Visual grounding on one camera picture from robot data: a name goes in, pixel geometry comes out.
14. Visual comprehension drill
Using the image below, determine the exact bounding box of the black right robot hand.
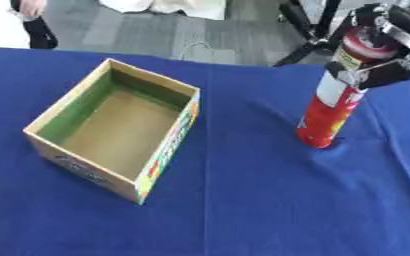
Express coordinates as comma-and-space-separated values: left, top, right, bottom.
324, 2, 410, 91

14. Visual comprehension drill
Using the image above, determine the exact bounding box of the red cylindrical bottle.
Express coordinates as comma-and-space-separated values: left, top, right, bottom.
294, 27, 401, 150

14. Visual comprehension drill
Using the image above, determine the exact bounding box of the cardboard box green inside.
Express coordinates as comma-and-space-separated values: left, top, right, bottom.
21, 57, 204, 206

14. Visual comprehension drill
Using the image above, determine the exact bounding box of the black tripod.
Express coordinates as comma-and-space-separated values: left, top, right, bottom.
271, 0, 356, 68

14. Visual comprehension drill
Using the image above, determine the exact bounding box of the person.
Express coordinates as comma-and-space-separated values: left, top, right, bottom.
9, 0, 60, 50

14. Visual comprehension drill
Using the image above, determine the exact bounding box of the person's hand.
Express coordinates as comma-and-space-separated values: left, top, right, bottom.
17, 0, 50, 20

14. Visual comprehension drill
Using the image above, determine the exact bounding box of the white bag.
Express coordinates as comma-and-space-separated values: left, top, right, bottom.
96, 0, 228, 21

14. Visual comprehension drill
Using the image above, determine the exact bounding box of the grey bag with handle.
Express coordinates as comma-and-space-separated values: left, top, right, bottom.
177, 41, 240, 65

